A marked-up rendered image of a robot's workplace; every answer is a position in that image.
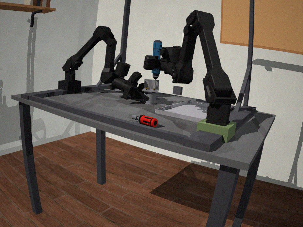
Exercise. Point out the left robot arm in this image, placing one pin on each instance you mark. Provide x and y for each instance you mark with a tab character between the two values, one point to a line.
218	90

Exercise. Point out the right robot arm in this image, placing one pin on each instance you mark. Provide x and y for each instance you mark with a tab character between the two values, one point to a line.
108	75

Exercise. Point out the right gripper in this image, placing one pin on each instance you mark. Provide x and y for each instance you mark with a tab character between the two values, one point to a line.
135	92

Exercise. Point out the blue electric nut driver barrel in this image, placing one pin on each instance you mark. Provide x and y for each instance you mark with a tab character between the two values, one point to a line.
157	45

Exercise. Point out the white shallow rectangular tray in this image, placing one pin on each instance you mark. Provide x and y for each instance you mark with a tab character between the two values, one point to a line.
193	110

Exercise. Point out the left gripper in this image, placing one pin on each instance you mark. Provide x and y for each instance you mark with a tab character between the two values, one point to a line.
152	62

